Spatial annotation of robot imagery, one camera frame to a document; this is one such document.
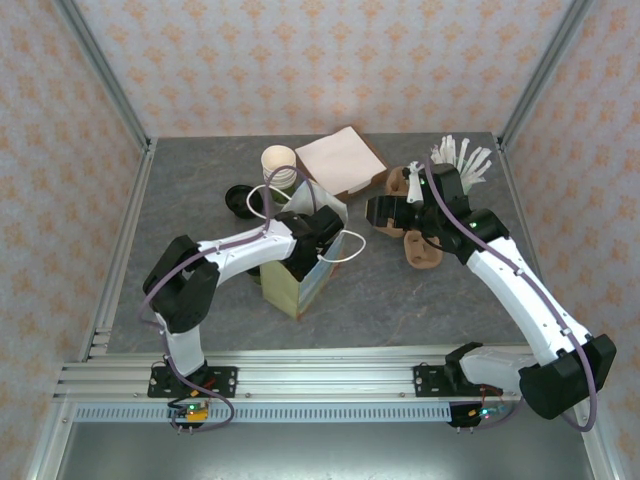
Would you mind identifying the colourful printed paper bag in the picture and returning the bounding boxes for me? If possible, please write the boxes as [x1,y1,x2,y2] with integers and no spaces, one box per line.
[246,180,366,321]

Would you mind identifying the stack of pink napkins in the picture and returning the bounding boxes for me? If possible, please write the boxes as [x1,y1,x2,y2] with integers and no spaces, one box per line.
[294,126,387,195]

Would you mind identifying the stack of black lids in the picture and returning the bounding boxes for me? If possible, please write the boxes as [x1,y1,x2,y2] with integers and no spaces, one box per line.
[223,183,262,221]

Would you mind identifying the stack of paper cups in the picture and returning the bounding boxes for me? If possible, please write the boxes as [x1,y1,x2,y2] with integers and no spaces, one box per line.
[260,144,300,204]

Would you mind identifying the brown napkin tray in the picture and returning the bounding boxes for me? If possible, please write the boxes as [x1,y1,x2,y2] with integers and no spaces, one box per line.
[342,126,390,200]

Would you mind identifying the grey metal panel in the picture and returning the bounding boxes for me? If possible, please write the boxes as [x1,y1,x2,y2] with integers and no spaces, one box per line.
[27,422,619,480]

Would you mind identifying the aluminium side rail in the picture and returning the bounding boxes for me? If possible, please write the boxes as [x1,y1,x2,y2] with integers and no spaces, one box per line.
[78,138,159,362]
[496,133,546,271]

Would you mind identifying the long aluminium base rail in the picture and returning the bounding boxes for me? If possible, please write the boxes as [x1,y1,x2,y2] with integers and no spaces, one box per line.
[52,348,600,402]

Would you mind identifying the aluminium frame post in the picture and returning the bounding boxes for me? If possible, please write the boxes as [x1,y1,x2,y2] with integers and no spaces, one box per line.
[52,0,154,151]
[498,0,596,146]

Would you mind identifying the grey slotted cable duct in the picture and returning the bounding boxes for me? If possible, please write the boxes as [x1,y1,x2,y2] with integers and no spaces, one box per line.
[73,403,454,424]

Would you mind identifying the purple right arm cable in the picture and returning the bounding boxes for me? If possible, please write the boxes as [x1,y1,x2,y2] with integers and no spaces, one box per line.
[422,159,601,435]

